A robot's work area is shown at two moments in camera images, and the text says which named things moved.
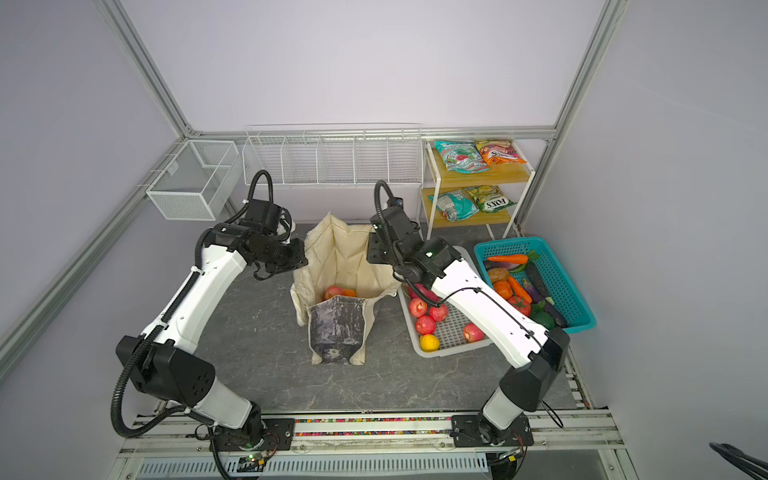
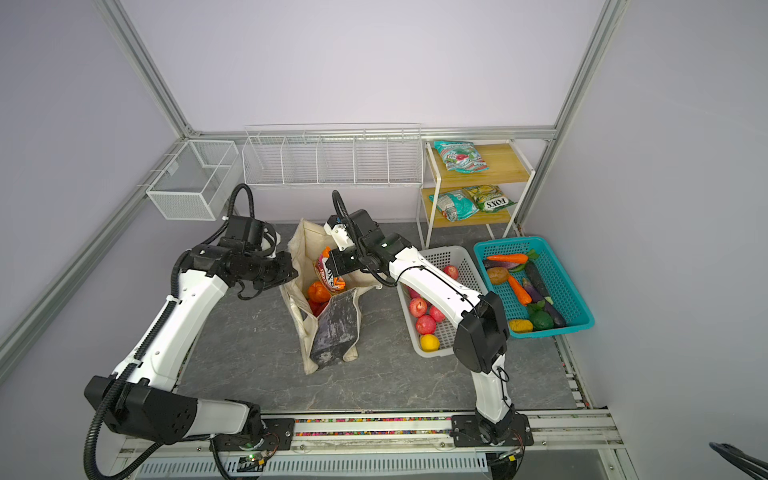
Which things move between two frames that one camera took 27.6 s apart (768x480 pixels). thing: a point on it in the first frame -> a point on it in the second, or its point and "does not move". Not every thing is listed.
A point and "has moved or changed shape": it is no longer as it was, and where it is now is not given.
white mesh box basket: (198, 181) does not move
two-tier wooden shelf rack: (473, 187) does not move
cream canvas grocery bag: (340, 329) has moved or changed shape
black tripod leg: (755, 467) does not move
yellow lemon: (429, 343) does not move
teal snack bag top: (461, 157) does not move
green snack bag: (488, 198) does not move
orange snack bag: (499, 151) -> (326, 275)
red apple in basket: (418, 307) does not move
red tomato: (521, 304) -> (317, 307)
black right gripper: (377, 251) -> (338, 265)
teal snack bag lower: (456, 205) does not move
